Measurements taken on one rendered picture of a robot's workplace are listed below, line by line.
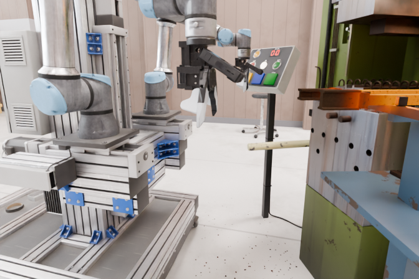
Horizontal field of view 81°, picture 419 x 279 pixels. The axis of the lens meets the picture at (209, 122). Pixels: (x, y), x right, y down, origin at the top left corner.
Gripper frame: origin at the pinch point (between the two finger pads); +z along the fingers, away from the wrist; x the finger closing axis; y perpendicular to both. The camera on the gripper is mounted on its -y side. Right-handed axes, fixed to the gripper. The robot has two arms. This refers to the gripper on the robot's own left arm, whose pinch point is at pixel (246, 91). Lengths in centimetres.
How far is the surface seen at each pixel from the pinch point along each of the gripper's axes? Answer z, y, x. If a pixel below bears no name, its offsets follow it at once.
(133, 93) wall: 39, 276, -323
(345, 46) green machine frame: -25, -50, 4
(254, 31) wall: -80, 22, -323
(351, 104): -5, -32, 88
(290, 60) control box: -17.9, -24.1, -4.1
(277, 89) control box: -1.9, -18.0, 3.1
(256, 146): 30.7, -7.9, 10.7
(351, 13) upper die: -36, -46, 27
